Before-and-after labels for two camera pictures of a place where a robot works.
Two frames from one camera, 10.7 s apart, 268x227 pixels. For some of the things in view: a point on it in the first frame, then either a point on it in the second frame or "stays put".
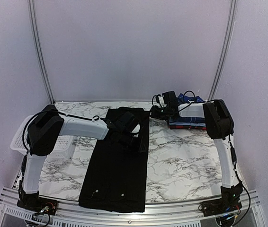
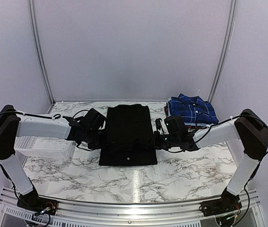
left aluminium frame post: x=31 y=7 stays put
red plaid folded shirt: x=187 y=127 stays put
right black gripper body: x=163 y=114 -> x=172 y=141
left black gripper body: x=127 y=143 -> x=95 y=141
